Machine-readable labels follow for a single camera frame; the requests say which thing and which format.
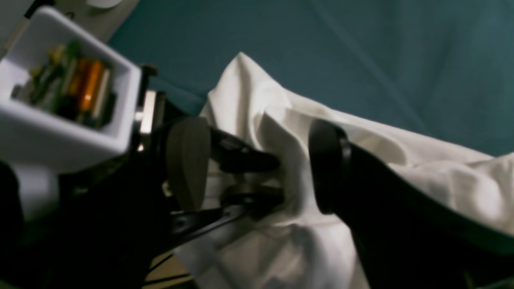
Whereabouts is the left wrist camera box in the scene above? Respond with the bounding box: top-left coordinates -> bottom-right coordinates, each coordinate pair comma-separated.
0,6 -> 142,173

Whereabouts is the teal table cloth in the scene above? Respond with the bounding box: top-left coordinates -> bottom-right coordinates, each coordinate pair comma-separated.
108,0 -> 514,156

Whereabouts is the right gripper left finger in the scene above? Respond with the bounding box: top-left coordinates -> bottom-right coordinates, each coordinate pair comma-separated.
0,116 -> 212,289

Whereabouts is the white T-shirt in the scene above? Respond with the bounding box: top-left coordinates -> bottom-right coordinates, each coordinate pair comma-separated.
176,53 -> 513,289

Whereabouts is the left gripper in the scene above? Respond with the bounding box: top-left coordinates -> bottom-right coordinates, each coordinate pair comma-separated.
137,66 -> 285,245

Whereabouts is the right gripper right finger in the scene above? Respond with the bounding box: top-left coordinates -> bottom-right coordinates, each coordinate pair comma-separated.
308,119 -> 514,289

